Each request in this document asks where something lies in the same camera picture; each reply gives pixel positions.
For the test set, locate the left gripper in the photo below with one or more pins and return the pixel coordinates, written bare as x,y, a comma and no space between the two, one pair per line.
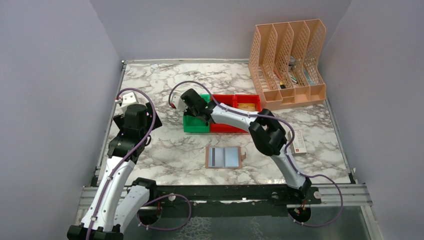
149,119

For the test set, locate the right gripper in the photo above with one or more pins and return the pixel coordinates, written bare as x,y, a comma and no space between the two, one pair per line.
187,111

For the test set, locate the red plastic bin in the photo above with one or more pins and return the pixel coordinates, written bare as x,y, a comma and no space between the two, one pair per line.
227,99
248,98

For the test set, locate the tan leather card holder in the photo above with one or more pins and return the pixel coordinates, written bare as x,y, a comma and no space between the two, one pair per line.
233,157

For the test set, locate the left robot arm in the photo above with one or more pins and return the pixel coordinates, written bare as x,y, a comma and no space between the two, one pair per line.
107,216

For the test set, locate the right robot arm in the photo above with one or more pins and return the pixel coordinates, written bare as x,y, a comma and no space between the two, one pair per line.
267,133

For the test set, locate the gold cards stack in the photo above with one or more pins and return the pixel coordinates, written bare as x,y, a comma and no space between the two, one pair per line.
251,107

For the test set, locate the green plastic bin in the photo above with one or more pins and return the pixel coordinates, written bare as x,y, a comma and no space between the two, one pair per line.
195,125

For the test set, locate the peach file organizer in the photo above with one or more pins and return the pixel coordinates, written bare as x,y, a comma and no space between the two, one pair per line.
302,38

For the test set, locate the items in organizer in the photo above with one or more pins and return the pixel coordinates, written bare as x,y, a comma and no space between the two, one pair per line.
289,72

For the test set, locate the white small box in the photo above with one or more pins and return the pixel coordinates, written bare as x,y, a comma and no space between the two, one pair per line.
297,146

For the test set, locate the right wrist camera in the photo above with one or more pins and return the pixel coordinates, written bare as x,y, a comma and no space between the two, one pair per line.
178,103

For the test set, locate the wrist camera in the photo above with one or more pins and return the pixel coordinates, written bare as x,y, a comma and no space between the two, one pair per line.
178,103
122,102

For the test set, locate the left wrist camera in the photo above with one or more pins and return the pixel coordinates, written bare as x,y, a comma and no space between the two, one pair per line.
122,102

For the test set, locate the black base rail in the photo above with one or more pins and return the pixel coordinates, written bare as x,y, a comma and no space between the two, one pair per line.
216,201

